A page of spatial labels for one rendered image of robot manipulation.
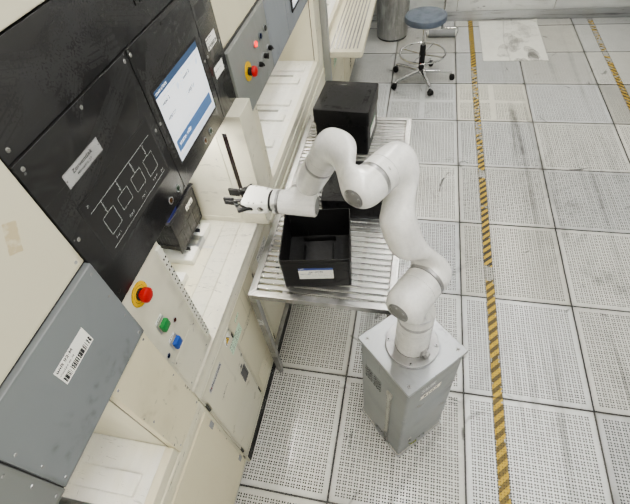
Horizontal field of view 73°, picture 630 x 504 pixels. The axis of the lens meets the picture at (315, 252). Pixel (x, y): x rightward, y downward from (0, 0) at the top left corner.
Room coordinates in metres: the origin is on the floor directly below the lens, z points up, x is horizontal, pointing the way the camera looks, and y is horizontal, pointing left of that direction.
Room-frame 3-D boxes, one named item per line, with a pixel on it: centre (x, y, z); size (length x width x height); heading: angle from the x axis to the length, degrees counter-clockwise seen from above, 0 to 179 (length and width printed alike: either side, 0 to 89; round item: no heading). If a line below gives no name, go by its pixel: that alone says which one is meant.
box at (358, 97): (2.00, -0.28, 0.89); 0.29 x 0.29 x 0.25; 68
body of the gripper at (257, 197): (1.12, 0.16, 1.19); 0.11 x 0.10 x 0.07; 69
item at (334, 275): (1.16, -0.01, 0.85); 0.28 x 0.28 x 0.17; 81
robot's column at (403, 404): (0.71, -0.30, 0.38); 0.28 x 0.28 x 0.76; 27
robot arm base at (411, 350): (0.71, -0.30, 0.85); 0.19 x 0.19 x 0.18
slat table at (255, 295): (1.56, -0.18, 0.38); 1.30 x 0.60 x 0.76; 162
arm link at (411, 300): (0.69, -0.27, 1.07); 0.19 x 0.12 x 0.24; 132
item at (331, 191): (1.52, -0.24, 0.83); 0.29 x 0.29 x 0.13; 74
